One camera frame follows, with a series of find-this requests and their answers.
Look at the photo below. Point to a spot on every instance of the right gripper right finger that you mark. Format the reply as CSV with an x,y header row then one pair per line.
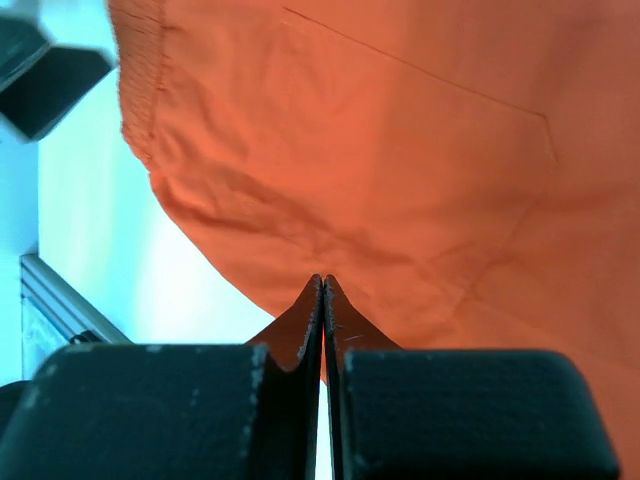
x,y
455,414

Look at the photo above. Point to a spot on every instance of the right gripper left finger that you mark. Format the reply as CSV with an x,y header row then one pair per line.
x,y
134,411

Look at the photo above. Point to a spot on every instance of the orange shorts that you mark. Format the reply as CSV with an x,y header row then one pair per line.
x,y
468,170

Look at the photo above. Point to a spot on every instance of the aluminium mounting rail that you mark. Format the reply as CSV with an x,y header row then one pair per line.
x,y
53,315

